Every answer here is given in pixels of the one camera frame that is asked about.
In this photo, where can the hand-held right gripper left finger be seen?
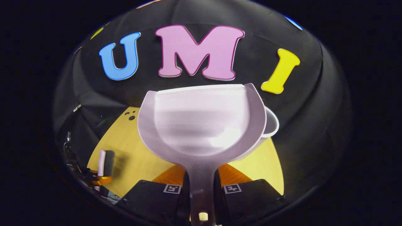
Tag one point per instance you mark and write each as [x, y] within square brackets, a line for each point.
[187, 204]

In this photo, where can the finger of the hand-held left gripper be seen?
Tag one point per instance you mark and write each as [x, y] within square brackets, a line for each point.
[103, 181]

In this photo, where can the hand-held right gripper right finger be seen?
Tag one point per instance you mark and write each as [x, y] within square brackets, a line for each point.
[218, 204]

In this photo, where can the lavender plastic dustpan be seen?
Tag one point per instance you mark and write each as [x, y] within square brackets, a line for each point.
[201, 125]

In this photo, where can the white ribbed garbage bin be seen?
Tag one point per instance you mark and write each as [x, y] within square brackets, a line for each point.
[271, 125]

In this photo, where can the yellow wooden desktop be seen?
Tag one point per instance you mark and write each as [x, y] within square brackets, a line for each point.
[138, 169]

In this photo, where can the silver metal clip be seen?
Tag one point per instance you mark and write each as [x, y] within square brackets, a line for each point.
[77, 108]

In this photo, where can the black backdrop cloth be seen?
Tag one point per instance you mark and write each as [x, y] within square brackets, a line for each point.
[314, 110]

